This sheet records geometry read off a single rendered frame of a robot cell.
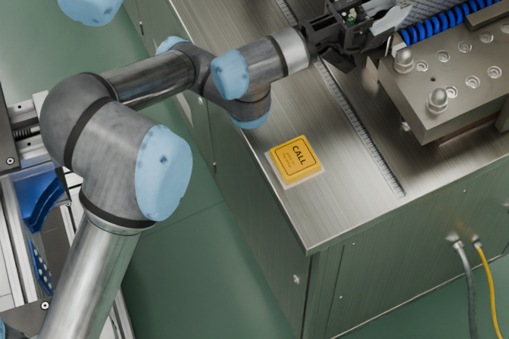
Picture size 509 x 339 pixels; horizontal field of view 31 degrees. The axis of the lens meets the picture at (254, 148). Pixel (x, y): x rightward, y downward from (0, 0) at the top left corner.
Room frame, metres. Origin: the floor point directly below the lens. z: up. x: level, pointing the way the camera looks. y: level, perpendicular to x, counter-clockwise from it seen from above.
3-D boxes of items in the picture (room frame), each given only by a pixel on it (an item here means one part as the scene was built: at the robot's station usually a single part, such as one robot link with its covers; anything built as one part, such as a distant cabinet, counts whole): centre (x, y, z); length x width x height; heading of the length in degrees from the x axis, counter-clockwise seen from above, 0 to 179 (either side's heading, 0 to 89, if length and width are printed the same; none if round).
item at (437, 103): (0.76, -0.31, 1.05); 0.04 x 0.04 x 0.04
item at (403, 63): (0.84, -0.27, 1.05); 0.04 x 0.04 x 0.04
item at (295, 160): (0.72, -0.07, 0.91); 0.07 x 0.07 x 0.02; 24
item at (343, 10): (0.86, -0.14, 1.12); 0.12 x 0.08 x 0.09; 114
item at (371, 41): (0.86, -0.20, 1.09); 0.09 x 0.05 x 0.02; 113
